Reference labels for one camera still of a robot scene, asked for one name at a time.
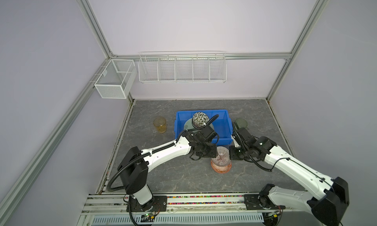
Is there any red rimmed bottom bowl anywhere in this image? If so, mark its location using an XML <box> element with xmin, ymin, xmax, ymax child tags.
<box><xmin>211</xmin><ymin>146</ymin><xmax>232</xmax><ymax>174</ymax></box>

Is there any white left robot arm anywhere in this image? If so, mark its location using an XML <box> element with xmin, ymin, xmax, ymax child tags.
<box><xmin>106</xmin><ymin>114</ymin><xmax>219</xmax><ymax>211</ymax></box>

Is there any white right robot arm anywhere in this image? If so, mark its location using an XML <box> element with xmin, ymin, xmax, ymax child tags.
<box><xmin>232</xmin><ymin>123</ymin><xmax>350</xmax><ymax>226</ymax></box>

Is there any blue plastic bin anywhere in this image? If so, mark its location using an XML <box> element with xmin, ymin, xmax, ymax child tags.
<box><xmin>174</xmin><ymin>110</ymin><xmax>233</xmax><ymax>146</ymax></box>

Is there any green glass cup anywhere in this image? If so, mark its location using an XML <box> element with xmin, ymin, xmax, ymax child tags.
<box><xmin>234</xmin><ymin>118</ymin><xmax>248</xmax><ymax>130</ymax></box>

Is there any amber glass cup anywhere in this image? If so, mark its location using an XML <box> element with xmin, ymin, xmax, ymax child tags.
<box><xmin>153</xmin><ymin>117</ymin><xmax>167</xmax><ymax>133</ymax></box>

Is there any white mesh basket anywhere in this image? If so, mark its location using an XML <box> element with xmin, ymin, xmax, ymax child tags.
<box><xmin>94</xmin><ymin>59</ymin><xmax>137</xmax><ymax>99</ymax></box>

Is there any white wire rack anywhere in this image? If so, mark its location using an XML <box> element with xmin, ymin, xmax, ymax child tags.
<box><xmin>138</xmin><ymin>51</ymin><xmax>227</xmax><ymax>83</ymax></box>

